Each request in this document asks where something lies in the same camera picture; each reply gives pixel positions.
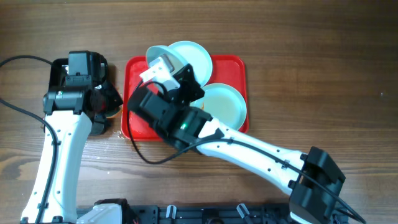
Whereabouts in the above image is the black water tray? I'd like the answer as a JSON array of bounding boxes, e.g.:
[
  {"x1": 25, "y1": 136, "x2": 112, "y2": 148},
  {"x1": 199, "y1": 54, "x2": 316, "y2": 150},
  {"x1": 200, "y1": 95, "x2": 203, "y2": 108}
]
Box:
[{"x1": 43, "y1": 54, "x2": 108, "y2": 124}]

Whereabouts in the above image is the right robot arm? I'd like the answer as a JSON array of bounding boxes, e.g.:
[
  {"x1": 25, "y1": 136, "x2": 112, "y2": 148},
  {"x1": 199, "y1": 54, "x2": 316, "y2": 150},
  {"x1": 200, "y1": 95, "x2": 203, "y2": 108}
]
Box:
[{"x1": 127, "y1": 65, "x2": 346, "y2": 223}]

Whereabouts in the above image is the light blue plate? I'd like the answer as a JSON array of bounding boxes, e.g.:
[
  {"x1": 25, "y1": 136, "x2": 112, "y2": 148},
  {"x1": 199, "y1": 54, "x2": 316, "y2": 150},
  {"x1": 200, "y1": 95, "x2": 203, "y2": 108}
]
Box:
[
  {"x1": 146, "y1": 45, "x2": 188, "y2": 76},
  {"x1": 169, "y1": 40, "x2": 213, "y2": 87},
  {"x1": 190, "y1": 83, "x2": 248, "y2": 130}
]

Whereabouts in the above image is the red plastic tray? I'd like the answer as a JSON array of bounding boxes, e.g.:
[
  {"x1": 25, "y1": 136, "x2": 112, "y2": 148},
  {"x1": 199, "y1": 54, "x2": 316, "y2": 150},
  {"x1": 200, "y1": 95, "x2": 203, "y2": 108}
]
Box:
[{"x1": 121, "y1": 55, "x2": 248, "y2": 141}]

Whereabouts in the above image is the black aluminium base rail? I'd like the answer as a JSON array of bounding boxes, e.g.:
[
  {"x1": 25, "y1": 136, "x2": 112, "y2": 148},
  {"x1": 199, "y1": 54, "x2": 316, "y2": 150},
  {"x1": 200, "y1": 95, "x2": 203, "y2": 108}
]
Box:
[{"x1": 131, "y1": 203, "x2": 296, "y2": 224}]

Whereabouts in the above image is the orange green sponge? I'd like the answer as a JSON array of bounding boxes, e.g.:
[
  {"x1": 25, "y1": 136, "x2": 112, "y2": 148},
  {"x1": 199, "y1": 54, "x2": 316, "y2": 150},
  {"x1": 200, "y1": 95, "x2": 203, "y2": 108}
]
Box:
[{"x1": 105, "y1": 106, "x2": 122, "y2": 119}]

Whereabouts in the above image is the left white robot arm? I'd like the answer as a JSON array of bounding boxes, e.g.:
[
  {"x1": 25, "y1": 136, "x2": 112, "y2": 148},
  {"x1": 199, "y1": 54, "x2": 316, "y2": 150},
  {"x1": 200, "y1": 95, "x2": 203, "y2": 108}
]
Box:
[{"x1": 20, "y1": 51, "x2": 123, "y2": 223}]

